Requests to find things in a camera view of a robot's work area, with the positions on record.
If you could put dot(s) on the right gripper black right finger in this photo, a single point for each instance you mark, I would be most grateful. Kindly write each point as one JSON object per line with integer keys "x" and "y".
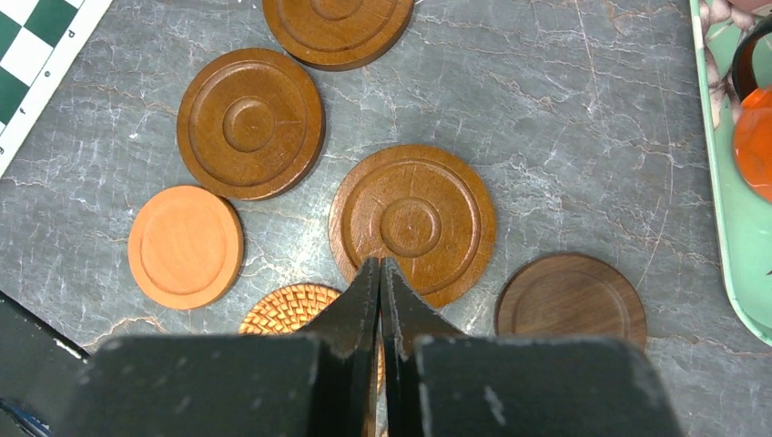
{"x": 441, "y": 382}

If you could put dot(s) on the dark walnut wooden coaster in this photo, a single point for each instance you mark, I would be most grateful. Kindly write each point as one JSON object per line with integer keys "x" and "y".
{"x": 570, "y": 293}

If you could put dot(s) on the brown wooden saucer coaster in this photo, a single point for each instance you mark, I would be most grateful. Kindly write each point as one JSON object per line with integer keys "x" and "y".
{"x": 337, "y": 35}
{"x": 251, "y": 124}
{"x": 423, "y": 207}

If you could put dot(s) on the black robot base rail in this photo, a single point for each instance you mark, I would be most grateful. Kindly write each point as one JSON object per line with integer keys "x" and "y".
{"x": 39, "y": 369}

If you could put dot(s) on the woven rattan coaster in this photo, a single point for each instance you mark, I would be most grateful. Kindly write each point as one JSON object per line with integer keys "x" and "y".
{"x": 283, "y": 310}

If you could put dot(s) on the light orange wooden coaster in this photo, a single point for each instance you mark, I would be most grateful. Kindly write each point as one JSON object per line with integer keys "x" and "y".
{"x": 186, "y": 247}

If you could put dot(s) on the mint green floral tray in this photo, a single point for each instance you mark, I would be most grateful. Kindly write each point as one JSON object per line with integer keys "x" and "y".
{"x": 743, "y": 217}

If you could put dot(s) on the green white chessboard mat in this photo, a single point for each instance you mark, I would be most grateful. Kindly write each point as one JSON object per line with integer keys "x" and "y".
{"x": 40, "y": 40}

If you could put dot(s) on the orange mug black handle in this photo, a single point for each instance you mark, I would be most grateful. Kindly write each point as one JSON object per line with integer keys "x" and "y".
{"x": 752, "y": 133}

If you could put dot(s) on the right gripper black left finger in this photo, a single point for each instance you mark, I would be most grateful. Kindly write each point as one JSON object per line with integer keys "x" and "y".
{"x": 187, "y": 386}

